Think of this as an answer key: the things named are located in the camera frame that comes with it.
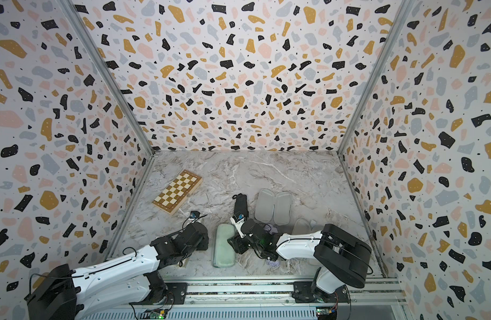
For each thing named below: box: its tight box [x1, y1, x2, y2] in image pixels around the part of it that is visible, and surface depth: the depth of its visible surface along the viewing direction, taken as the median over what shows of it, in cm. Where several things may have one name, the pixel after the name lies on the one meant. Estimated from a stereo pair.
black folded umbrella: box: [232, 193, 249, 220], surface depth 99 cm
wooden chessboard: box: [152, 169, 204, 216], surface depth 102 cm
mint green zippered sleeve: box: [212, 223, 236, 268], surface depth 82 cm
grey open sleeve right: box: [292, 218, 323, 236], surface depth 92 cm
